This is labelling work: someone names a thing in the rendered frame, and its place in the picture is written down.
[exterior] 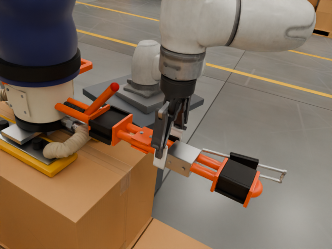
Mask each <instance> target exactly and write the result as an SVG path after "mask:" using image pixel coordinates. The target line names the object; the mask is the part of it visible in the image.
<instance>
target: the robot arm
mask: <svg viewBox="0 0 332 249"><path fill-rule="evenodd" d="M315 24H316V12H315V10H314V7H313V5H312V4H311V3H310V2H309V1H307V0H162V2H161V9H160V23H159V26H160V33H161V45H160V44H159V43H158V42H156V41H154V40H143V41H140V42H139V44H138V45H137V47H136V49H135V51H134V54H133V57H132V65H131V75H132V79H127V83H129V84H130V85H127V86H124V90H126V91H130V92H132V93H135V94H137V95H140V96H142V97H144V98H150V97H151V96H153V95H156V94H158V93H160V92H163V93H164V95H165V98H164V101H163V107H162V108H161V109H160V108H156V110H155V123H154V128H153V134H152V140H151V147H152V148H155V153H154V161H153V165H154V166H156V167H158V168H160V169H163V170H164V169H165V165H166V156H167V150H168V146H167V145H166V144H167V141H168V137H169V134H171V135H173V136H175V137H178V138H179V141H181V139H182V133H183V130H186V129H187V127H186V126H184V124H187V123H188V116H189V108H190V101H191V96H192V94H193V93H194V91H195V86H196V81H197V79H198V78H200V77H201V76H202V75H203V74H204V72H205V69H206V61H205V55H206V48H207V47H214V46H228V47H233V48H237V49H241V50H248V51H258V52H282V51H287V50H292V49H295V48H297V47H300V46H301V45H303V44H304V42H306V41H307V40H308V39H309V38H310V36H311V35H312V33H313V30H314V28H315ZM159 80H161V81H160V85H159ZM169 114H170V115H173V117H172V116H170V115H169ZM172 124H174V126H173V127H172ZM170 131H171V133H170Z"/></svg>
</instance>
